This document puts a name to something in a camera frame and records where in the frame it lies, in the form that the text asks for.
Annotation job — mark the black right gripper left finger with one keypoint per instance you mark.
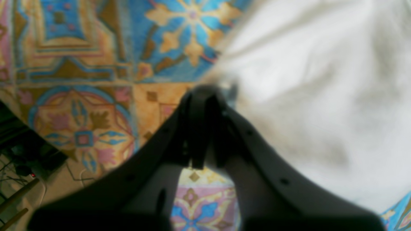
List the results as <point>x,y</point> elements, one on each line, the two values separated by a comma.
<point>141,191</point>

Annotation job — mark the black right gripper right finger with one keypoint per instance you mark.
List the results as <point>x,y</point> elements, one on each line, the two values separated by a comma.
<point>272,195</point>

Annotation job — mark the white printed T-shirt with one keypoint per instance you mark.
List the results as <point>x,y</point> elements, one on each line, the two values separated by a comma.
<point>327,84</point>

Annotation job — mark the patterned tablecloth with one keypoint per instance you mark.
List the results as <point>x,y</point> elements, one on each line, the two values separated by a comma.
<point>96,79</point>

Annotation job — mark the wooden stick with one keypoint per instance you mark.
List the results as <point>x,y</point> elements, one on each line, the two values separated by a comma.
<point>14,219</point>
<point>20,193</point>

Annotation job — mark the black power strip red switch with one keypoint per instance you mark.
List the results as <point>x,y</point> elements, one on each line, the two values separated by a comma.
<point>29,153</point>

